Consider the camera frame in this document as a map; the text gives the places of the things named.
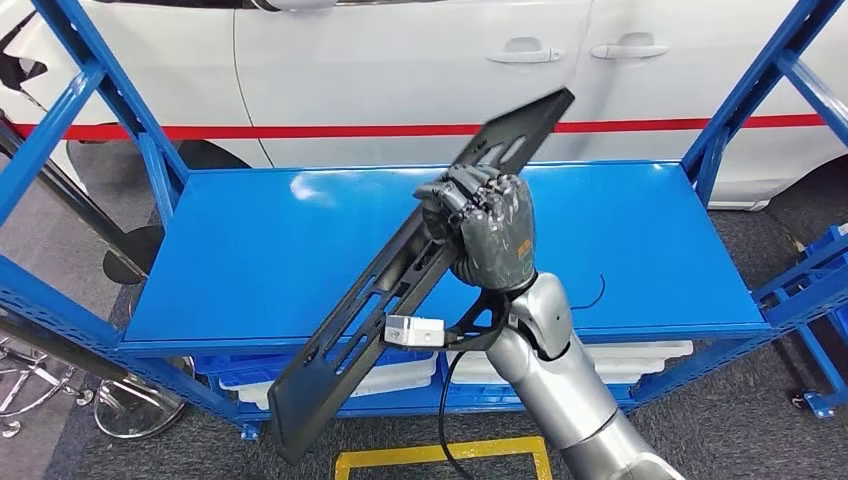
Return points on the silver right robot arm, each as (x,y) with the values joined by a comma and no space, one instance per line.
(563,384)

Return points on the white car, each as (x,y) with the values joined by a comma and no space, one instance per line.
(371,79)

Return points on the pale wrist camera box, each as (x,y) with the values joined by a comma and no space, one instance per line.
(414,331)

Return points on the white plastic bin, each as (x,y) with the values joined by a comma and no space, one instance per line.
(636,351)
(397,379)
(629,374)
(255,397)

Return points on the black camera bracket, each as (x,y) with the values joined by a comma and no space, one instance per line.
(487,343)

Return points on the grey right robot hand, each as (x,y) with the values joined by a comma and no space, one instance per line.
(500,232)

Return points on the long black plastic part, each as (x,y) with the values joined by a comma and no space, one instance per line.
(305,411)

